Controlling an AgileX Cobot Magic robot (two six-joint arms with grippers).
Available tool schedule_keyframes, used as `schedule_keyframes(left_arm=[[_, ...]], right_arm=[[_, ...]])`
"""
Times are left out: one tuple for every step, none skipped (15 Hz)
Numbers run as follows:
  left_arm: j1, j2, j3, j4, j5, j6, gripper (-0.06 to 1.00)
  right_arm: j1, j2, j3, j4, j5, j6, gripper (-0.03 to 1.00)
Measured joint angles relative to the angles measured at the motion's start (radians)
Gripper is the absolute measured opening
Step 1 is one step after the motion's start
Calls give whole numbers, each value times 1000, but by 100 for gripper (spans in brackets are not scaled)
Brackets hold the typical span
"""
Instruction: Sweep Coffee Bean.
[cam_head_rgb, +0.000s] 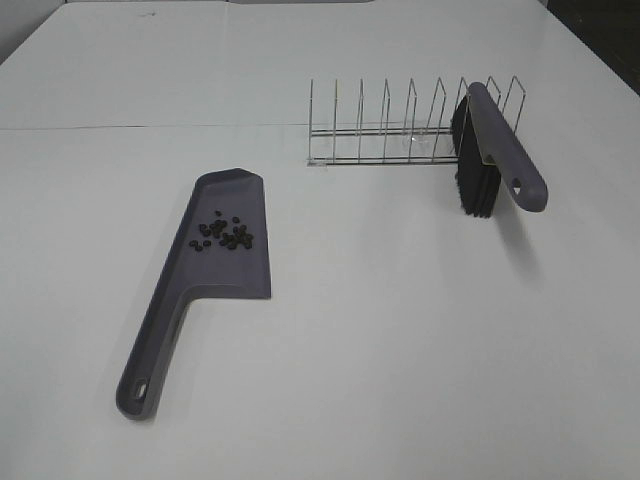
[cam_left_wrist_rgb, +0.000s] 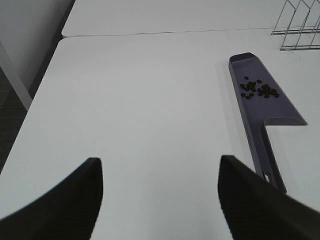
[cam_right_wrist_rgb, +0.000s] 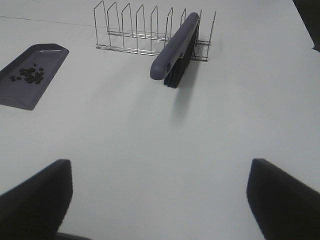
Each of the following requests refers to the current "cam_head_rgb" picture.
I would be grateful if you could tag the pile of coffee beans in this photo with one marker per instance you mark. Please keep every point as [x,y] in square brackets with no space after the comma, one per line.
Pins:
[226,232]

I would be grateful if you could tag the purple plastic dustpan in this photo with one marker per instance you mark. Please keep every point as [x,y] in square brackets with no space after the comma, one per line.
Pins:
[188,275]

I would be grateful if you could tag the purple brush with black bristles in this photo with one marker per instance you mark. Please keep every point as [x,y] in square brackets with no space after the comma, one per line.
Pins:
[489,155]

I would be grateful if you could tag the chrome wire dish rack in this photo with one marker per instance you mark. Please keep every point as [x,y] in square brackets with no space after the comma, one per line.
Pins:
[388,126]

